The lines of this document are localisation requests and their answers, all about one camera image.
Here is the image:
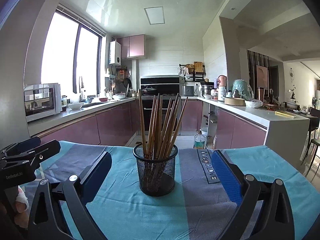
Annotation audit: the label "white microwave oven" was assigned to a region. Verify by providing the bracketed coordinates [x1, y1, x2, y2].
[24, 83, 62, 122]

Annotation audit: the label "green covered appliance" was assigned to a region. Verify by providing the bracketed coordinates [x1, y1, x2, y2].
[232, 79, 254, 101]

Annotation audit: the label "black built-in oven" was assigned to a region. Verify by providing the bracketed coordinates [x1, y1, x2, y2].
[135, 96, 182, 133]

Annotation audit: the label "steel cooking pot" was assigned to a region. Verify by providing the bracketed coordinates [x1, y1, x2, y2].
[201, 85, 214, 96]

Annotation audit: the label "kitchen window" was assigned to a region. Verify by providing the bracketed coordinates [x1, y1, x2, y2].
[40, 9, 103, 98]

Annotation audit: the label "round bamboo steamer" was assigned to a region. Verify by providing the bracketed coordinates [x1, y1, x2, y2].
[224, 98, 245, 106]

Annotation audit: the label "white bowl on counter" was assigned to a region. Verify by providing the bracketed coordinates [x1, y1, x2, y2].
[68, 102, 84, 111]

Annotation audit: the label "oil bottle on floor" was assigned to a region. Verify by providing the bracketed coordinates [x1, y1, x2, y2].
[194, 130, 206, 149]

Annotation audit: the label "teal grey tablecloth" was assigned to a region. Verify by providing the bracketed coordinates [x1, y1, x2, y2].
[19, 140, 320, 240]

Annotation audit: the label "mauve upper cabinet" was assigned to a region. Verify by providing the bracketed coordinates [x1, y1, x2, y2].
[117, 34, 145, 59]

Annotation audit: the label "wall rack with boards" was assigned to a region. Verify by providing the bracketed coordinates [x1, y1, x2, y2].
[178, 61, 206, 82]

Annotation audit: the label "black mesh utensil holder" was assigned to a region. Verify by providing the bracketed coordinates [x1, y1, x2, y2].
[133, 143, 178, 197]

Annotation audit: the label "ceiling light panel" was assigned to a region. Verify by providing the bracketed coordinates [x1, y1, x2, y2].
[144, 7, 165, 25]

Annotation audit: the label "pink thermos jug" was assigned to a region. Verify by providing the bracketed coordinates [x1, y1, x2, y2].
[217, 75, 227, 88]

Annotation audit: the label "wooden chopstick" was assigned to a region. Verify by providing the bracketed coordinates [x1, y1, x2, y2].
[150, 94, 160, 159]
[166, 97, 189, 158]
[159, 93, 180, 159]
[146, 95, 156, 158]
[162, 97, 181, 159]
[154, 95, 162, 159]
[157, 98, 172, 159]

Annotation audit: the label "left hand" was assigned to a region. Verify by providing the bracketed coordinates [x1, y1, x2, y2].
[1, 186, 29, 229]

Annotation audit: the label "white water heater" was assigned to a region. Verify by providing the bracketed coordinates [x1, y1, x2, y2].
[109, 41, 121, 66]

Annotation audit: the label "mauve kitchen cabinets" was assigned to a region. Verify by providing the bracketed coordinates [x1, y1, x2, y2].
[27, 97, 267, 151]

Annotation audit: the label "black range hood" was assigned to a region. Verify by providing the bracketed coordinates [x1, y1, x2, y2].
[140, 75, 181, 96]

